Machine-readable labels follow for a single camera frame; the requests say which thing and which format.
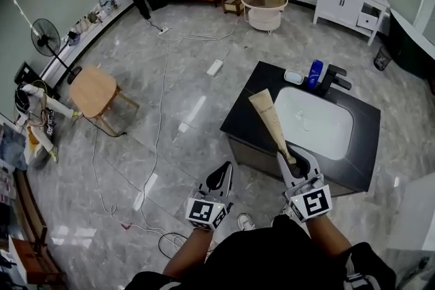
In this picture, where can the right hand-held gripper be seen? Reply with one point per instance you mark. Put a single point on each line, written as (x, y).
(312, 202)

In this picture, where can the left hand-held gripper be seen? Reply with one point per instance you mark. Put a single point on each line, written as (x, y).
(204, 212)

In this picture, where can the beige toiletry item tube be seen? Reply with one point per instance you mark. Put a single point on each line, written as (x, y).
(272, 119)

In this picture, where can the person's left forearm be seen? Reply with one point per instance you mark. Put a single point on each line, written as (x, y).
(188, 251)

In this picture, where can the person's right forearm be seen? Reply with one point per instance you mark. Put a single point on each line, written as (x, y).
(328, 237)

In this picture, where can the white sink basin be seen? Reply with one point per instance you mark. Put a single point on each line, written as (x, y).
(316, 122)

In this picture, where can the black sink counter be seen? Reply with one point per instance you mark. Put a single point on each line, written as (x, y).
(251, 112)

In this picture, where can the person's white right shoe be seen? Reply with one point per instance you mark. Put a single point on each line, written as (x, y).
(283, 210)

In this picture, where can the person's white shoe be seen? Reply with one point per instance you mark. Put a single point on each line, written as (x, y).
(283, 210)
(245, 222)

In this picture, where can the person's white left shoe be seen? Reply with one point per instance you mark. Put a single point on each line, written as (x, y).
(245, 222)

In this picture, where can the white soap dish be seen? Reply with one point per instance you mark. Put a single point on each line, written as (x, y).
(294, 76)

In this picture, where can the blue bottle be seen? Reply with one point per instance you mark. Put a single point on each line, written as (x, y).
(315, 74)

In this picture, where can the person's black clothing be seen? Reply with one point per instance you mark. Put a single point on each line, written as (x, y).
(272, 261)

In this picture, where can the black faucet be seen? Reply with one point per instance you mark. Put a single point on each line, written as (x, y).
(331, 76)

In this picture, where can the large white power strip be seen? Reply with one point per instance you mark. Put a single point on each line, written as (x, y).
(214, 67)

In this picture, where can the white appliance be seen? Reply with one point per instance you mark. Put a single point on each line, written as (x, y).
(414, 210)

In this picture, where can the black mesh trash bin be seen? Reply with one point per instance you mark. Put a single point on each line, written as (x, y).
(382, 58)

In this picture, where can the small wooden table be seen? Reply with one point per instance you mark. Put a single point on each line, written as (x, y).
(91, 91)

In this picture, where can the round white coffee table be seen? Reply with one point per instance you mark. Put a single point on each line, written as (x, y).
(263, 10)

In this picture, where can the small white power strip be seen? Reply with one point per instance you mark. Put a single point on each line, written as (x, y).
(164, 31)

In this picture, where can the white vanity cabinet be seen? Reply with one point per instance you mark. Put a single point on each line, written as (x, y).
(343, 5)

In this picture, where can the black bathtub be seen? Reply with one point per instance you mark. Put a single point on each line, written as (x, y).
(411, 40)

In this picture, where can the brown wooden cabinet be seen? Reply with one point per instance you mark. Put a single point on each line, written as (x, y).
(34, 231)

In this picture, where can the white mannequin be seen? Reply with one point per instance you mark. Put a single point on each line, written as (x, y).
(37, 112)

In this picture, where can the black standing fan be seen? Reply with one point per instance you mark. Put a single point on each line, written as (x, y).
(46, 37)

